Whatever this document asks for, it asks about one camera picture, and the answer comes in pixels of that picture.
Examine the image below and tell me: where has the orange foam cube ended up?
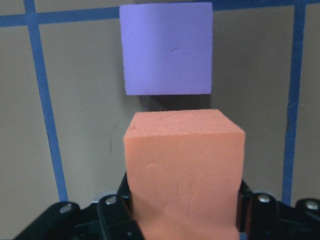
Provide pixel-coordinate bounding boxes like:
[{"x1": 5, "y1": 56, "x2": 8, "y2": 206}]
[{"x1": 123, "y1": 109, "x2": 246, "y2": 240}]

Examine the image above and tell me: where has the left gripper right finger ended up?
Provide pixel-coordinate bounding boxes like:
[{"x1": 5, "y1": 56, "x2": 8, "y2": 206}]
[{"x1": 236, "y1": 181, "x2": 320, "y2": 240}]

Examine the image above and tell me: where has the purple foam cube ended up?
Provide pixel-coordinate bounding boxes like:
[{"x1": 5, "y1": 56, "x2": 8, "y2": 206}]
[{"x1": 119, "y1": 2, "x2": 213, "y2": 96}]

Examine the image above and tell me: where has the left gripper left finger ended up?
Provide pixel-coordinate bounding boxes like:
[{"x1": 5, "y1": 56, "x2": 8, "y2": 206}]
[{"x1": 15, "y1": 176, "x2": 144, "y2": 240}]

